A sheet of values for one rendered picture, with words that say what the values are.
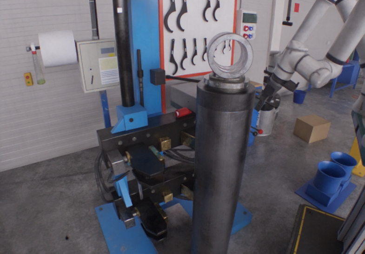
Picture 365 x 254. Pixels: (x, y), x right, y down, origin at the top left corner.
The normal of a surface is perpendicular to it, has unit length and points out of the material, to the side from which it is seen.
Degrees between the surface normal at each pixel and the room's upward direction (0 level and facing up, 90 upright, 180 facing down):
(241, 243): 0
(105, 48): 90
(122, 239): 0
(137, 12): 90
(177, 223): 0
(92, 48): 90
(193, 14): 90
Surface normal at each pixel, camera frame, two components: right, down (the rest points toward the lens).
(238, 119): 0.25, 0.40
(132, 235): 0.00, -0.91
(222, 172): -0.07, 0.41
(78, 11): 0.52, 0.36
